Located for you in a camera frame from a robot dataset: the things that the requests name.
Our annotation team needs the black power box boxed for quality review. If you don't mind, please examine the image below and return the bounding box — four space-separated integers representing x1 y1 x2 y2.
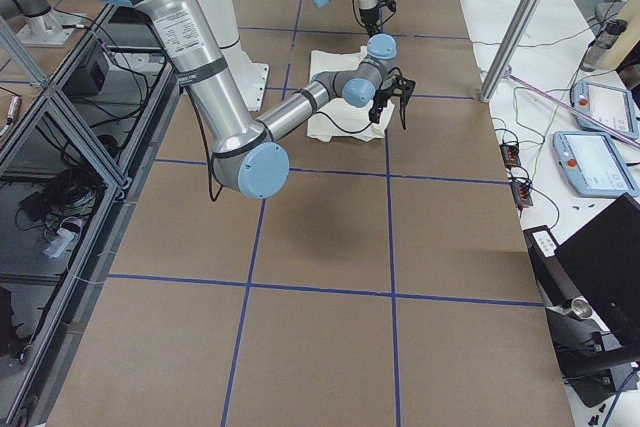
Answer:
63 43 109 97

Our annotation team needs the clear water bottle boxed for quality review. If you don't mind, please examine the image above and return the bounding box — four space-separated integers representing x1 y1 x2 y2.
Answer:
579 19 628 72

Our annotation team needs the orange black adapter box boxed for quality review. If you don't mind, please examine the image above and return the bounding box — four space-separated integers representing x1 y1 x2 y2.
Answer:
510 178 533 210
500 143 521 168

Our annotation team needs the far teach pendant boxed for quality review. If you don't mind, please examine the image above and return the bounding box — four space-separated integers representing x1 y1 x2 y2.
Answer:
571 80 639 140

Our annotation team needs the teach pendant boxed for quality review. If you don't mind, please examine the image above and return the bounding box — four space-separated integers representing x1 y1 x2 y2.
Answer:
552 131 639 198
571 80 639 140

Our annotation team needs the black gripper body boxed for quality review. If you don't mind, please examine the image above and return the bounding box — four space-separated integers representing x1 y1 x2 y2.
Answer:
358 0 397 37
372 74 416 119

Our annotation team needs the cream long-sleeve cat shirt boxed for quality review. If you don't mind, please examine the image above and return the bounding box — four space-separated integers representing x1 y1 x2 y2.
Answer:
306 45 396 143

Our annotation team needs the near teach pendant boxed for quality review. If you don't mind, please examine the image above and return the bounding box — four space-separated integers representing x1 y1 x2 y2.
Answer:
552 131 639 198

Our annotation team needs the aluminium frame post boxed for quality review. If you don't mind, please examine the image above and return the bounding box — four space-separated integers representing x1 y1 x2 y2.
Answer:
479 0 541 103

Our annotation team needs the grey blue third robot arm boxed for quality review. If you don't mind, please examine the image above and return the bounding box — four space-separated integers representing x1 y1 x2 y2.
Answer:
1 0 79 47

